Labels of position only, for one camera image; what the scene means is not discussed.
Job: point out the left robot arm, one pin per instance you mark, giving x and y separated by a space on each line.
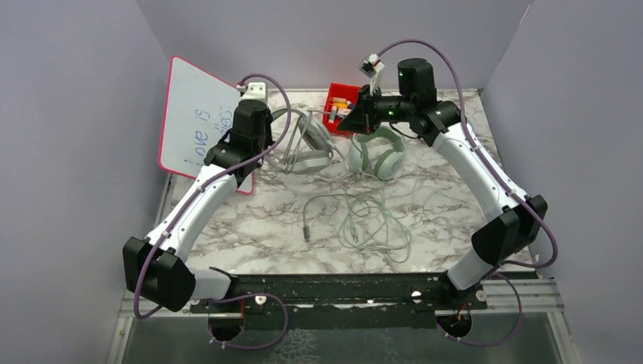
155 266

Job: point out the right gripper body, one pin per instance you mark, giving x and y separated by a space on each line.
379 108

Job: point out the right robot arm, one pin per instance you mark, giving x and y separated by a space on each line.
513 216

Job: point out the grey white gaming headset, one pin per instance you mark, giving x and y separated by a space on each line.
310 148

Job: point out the white green glue stick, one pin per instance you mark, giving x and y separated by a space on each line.
332 116

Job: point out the white small box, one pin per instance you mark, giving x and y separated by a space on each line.
342 112

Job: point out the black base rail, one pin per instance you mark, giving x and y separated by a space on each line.
329 302

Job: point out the green headphones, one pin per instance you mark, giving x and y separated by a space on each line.
380 153

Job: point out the red plastic bin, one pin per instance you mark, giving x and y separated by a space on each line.
339 90

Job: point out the pink framed whiteboard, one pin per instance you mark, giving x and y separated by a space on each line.
199 109

